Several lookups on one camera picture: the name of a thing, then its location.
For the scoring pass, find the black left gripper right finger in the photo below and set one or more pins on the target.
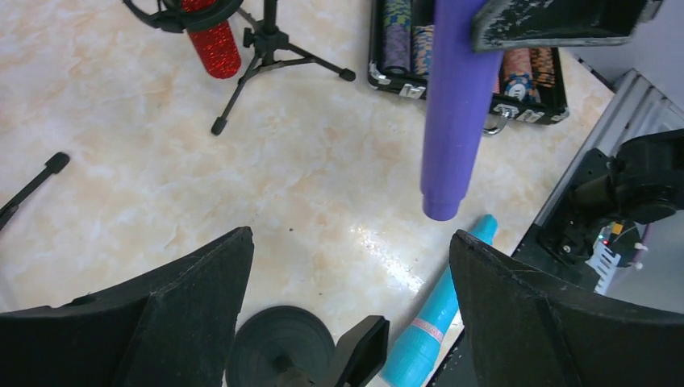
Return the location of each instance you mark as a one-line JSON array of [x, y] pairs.
[[529, 328]]

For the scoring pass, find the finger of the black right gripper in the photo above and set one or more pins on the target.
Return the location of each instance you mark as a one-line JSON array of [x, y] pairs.
[[511, 24]]

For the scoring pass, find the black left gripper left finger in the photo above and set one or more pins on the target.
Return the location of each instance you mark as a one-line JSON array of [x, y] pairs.
[[172, 326]]

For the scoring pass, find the purple toy microphone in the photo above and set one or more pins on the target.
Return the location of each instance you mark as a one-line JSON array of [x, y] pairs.
[[460, 89]]

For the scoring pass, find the black round-base mic stand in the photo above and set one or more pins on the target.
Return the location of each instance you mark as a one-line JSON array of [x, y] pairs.
[[290, 346]]

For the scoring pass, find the teal toy microphone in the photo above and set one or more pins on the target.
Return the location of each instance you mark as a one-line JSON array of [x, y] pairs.
[[416, 349]]

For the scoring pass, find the black shock-mount tripod stand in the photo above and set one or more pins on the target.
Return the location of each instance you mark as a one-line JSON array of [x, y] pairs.
[[272, 47]]

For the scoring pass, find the red glitter microphone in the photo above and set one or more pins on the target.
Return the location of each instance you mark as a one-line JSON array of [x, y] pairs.
[[212, 37]]

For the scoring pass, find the black tripod mic stand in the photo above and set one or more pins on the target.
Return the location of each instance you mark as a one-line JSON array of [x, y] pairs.
[[51, 167]]

